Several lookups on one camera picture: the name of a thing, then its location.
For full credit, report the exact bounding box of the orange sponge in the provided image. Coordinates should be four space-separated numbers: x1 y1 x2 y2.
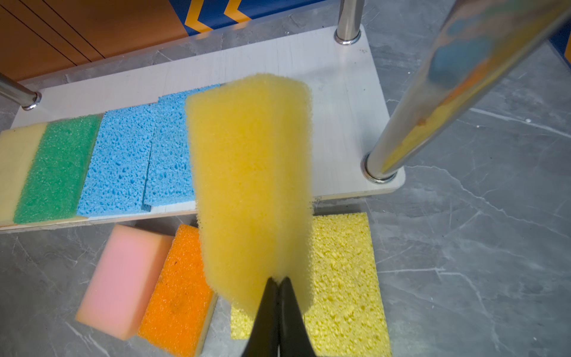
138 225 217 356

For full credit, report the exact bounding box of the pink sponge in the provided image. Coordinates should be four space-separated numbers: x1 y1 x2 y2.
76 225 173 341

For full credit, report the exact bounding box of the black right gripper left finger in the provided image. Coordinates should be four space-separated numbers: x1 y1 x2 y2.
242 278 280 357

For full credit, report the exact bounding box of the lime porous sponge right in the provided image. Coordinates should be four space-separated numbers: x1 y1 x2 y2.
230 212 393 357

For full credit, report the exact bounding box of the pale yellow sponge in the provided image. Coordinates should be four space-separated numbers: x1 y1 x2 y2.
1 123 47 226

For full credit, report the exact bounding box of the white two-tier shelf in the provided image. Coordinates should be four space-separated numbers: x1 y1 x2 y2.
1 1 570 231

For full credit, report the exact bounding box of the blue sponge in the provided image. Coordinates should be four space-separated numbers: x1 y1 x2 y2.
77 104 156 217
144 85 216 207

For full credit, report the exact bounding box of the green sponge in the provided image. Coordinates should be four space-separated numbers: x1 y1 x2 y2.
13 115 102 225

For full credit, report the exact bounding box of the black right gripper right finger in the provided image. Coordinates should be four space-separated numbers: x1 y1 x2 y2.
279 278 316 357

